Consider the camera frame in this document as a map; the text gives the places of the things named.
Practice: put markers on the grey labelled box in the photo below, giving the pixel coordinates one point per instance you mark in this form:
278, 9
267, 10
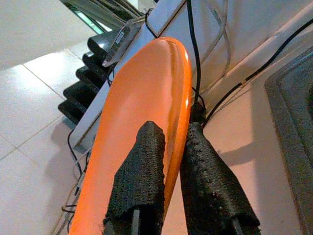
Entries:
117, 46

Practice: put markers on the stainless steel kitchen sink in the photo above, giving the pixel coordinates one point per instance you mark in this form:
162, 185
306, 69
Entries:
298, 147

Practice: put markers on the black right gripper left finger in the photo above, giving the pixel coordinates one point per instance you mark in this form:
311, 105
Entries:
139, 176

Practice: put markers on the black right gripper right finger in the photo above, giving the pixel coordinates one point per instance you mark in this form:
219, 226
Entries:
210, 191

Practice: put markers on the orange plastic plate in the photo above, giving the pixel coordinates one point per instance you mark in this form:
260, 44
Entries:
141, 93

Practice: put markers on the small black adapter box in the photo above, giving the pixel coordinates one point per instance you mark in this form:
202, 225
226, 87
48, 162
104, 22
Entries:
196, 115

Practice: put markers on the black stepped object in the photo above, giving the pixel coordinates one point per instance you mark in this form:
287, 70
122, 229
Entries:
80, 95

